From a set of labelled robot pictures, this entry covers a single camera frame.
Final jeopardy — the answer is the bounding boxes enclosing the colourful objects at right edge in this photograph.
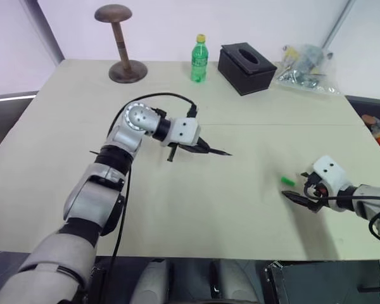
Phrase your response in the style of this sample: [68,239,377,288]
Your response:
[348,94,380,156]

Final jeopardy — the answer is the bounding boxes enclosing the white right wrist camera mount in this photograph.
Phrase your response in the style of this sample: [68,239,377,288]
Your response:
[312,155,352,212]

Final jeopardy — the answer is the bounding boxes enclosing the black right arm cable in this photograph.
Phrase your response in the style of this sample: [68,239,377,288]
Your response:
[307,185,380,243]

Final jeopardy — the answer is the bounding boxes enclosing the green plastic soda bottle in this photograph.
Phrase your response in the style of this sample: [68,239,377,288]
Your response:
[190,34,209,83]

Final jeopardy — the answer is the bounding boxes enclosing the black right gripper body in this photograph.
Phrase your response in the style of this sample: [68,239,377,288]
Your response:
[303,172,331,212]

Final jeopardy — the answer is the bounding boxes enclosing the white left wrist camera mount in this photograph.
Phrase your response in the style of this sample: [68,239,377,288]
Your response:
[170,117,201,148]

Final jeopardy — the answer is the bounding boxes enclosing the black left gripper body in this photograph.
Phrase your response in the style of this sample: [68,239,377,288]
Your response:
[160,136,212,155]

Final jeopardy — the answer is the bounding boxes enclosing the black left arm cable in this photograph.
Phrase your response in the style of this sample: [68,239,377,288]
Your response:
[101,92,200,286]

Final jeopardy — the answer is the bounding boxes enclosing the black tissue box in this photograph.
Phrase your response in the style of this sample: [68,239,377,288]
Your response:
[217,41,278,96]

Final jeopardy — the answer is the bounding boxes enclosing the black case with metal edge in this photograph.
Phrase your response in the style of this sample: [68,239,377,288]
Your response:
[264,258,380,304]

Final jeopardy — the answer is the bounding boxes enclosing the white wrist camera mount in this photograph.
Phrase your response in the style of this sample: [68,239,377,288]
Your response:
[312,155,352,212]
[170,117,201,148]

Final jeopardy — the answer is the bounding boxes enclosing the clear plastic bag of parts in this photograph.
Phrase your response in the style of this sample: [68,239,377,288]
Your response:
[274,43,342,96]

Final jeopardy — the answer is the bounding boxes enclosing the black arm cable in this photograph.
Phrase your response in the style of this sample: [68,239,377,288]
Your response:
[101,92,200,286]
[307,185,380,243]

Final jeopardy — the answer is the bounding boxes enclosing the brown wooden hat stand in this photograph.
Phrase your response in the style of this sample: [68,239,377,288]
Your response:
[94,4,148,84]

